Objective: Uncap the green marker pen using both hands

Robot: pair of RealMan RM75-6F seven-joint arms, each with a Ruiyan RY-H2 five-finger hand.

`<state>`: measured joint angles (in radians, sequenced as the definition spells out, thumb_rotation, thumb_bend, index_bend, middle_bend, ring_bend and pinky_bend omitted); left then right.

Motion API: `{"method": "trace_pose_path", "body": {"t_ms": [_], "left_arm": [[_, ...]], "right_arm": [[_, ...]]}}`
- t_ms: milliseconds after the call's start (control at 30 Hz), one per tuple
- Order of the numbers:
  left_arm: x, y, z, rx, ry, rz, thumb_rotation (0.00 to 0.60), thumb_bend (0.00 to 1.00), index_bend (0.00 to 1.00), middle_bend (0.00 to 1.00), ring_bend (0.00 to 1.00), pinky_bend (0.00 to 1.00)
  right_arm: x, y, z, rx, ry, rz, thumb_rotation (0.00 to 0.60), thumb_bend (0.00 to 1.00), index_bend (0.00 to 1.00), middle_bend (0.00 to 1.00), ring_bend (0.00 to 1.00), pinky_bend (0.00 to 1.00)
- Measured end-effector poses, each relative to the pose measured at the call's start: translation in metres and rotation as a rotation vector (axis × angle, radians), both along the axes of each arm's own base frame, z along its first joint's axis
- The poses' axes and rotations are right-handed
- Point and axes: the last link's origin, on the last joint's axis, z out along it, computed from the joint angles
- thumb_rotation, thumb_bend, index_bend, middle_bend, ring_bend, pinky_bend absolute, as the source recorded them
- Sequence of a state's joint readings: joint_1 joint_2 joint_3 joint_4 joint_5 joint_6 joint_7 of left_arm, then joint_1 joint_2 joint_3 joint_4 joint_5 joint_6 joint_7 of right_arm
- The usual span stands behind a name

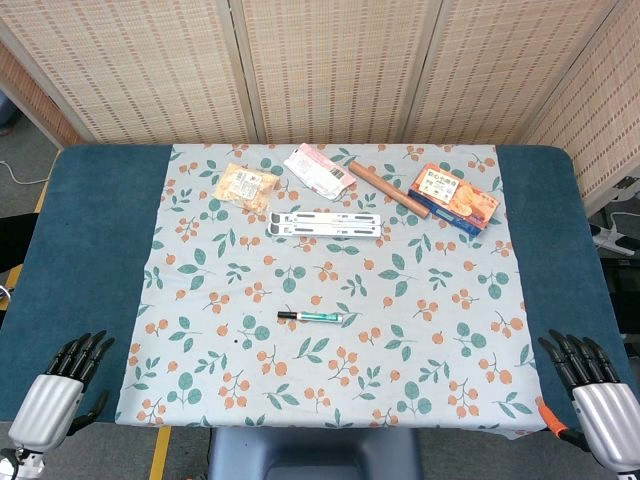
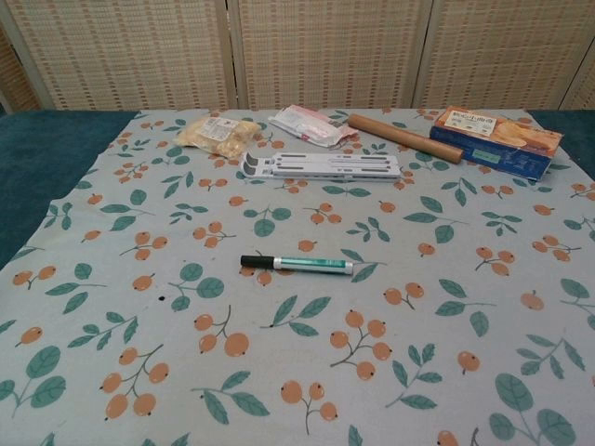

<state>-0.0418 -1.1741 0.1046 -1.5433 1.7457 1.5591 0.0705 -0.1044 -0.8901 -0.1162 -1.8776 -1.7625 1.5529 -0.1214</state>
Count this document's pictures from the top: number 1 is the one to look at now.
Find clear bag of snacks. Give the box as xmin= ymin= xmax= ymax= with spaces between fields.
xmin=212 ymin=162 xmax=280 ymax=216

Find white clamp device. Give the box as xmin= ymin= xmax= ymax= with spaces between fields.
xmin=589 ymin=222 xmax=640 ymax=259

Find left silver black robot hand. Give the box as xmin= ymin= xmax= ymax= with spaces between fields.
xmin=7 ymin=329 xmax=116 ymax=454

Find floral patterned tablecloth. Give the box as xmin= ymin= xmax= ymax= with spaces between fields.
xmin=114 ymin=143 xmax=549 ymax=441

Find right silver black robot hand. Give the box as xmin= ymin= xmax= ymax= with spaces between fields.
xmin=537 ymin=328 xmax=640 ymax=474

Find beige woven screen panel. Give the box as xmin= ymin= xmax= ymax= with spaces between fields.
xmin=0 ymin=0 xmax=259 ymax=146
xmin=524 ymin=0 xmax=640 ymax=216
xmin=402 ymin=0 xmax=640 ymax=146
xmin=229 ymin=0 xmax=444 ymax=146

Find blue table cover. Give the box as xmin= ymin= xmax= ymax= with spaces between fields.
xmin=0 ymin=143 xmax=640 ymax=424

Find white floor cable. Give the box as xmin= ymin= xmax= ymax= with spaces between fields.
xmin=0 ymin=159 xmax=51 ymax=185

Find blue grey robot torso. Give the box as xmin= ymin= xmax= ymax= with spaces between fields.
xmin=207 ymin=427 xmax=421 ymax=480

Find orange blue biscuit box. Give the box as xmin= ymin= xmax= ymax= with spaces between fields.
xmin=407 ymin=162 xmax=503 ymax=239

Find brown woven screen panel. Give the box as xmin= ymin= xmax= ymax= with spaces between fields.
xmin=0 ymin=42 xmax=84 ymax=149

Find white folding stand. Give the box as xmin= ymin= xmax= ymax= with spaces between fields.
xmin=267 ymin=210 xmax=384 ymax=240

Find pink white plastic package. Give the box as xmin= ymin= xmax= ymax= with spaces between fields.
xmin=283 ymin=142 xmax=357 ymax=202

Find wooden rolling pin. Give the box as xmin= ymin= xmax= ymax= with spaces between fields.
xmin=347 ymin=159 xmax=431 ymax=220

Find green marker body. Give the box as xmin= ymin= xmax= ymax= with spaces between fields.
xmin=297 ymin=311 xmax=345 ymax=324

